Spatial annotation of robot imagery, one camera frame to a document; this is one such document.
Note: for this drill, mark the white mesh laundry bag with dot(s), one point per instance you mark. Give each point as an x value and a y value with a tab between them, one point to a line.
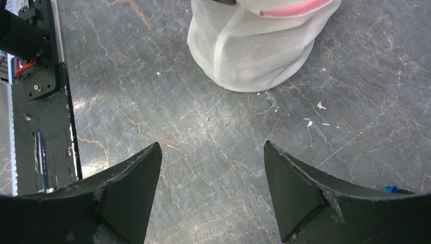
252	46

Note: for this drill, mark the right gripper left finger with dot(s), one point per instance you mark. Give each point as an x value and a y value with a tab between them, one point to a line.
112	206

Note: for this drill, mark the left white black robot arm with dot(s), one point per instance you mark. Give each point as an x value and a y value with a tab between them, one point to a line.
19	37

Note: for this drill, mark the light blue cable rail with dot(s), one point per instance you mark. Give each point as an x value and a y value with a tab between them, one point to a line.
10	134

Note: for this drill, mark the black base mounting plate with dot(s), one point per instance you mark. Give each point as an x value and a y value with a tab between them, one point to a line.
45	140

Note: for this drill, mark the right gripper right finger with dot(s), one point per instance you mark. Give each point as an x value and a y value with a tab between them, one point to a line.
312	206

